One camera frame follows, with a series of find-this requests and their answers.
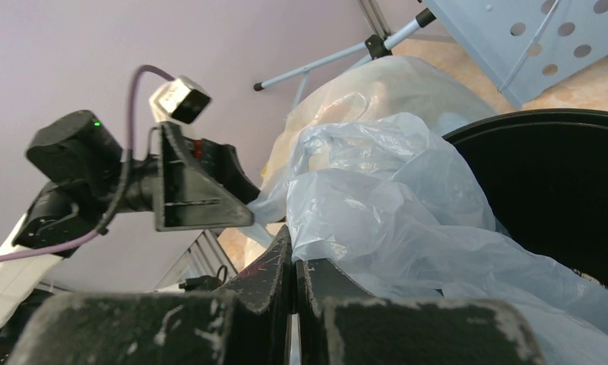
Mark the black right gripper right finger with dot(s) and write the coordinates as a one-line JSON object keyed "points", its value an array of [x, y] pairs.
{"points": [[342, 323]]}

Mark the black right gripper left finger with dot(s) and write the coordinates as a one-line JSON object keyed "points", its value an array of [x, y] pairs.
{"points": [[246, 321]]}

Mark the light blue perforated stand plate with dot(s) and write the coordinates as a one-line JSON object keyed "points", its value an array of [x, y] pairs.
{"points": [[526, 47]]}

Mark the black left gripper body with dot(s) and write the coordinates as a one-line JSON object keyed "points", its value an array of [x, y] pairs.
{"points": [[200, 185]]}

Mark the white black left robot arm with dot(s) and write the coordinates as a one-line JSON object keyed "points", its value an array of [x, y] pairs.
{"points": [[87, 171]]}

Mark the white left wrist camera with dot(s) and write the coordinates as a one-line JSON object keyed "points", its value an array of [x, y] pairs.
{"points": [[180, 100]]}

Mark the light blue trash bag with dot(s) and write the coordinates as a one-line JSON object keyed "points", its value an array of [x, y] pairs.
{"points": [[396, 206]]}

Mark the light blue tripod legs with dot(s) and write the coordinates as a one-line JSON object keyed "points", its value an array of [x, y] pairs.
{"points": [[375, 46]]}

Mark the black plastic trash bin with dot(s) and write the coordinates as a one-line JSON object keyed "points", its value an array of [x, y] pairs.
{"points": [[545, 175]]}

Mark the translucent yellowish trash bag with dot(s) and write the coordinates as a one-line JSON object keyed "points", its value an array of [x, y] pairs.
{"points": [[391, 85]]}

